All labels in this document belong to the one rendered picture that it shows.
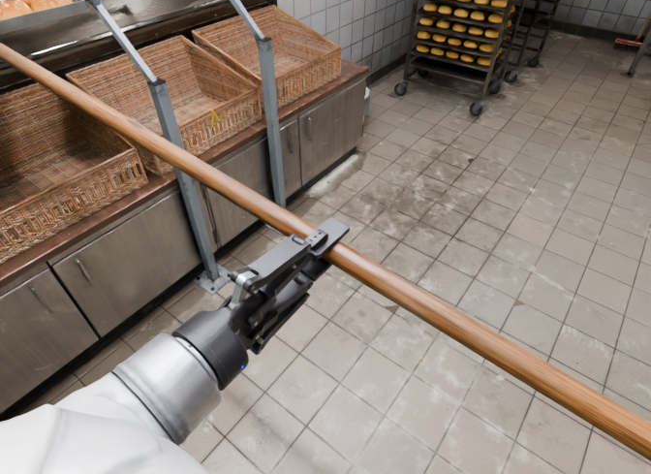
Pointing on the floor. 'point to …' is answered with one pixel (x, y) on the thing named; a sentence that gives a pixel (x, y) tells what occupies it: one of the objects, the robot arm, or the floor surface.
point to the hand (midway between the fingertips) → (324, 247)
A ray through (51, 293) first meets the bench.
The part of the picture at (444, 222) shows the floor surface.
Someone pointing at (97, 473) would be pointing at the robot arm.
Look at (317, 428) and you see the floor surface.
